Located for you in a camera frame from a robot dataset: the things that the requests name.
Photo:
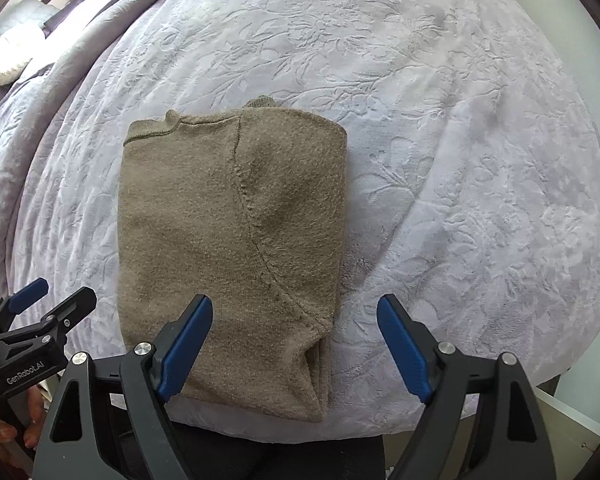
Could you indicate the person's left hand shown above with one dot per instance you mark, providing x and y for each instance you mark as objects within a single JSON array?
[{"x": 36, "y": 415}]

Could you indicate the white round pillow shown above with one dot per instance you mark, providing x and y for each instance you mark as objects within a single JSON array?
[{"x": 10, "y": 57}]

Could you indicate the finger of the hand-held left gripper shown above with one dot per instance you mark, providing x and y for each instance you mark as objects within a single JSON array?
[
  {"x": 75, "y": 307},
  {"x": 27, "y": 295}
]

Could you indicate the brown knit sweater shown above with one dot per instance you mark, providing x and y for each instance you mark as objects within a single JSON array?
[{"x": 220, "y": 235}]

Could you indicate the grey quilted mat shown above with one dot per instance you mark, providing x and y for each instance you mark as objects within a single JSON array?
[{"x": 25, "y": 12}]

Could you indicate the lavender embossed blanket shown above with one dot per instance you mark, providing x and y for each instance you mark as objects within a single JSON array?
[{"x": 430, "y": 110}]

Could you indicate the person's black pants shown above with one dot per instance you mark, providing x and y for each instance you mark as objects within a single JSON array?
[{"x": 280, "y": 460}]

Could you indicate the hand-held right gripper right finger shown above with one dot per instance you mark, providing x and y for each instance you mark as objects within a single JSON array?
[{"x": 405, "y": 350}]

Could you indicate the grey lavender comforter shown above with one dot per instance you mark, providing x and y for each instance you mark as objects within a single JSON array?
[{"x": 55, "y": 90}]

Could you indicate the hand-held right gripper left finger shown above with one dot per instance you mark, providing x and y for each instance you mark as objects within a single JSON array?
[{"x": 187, "y": 345}]

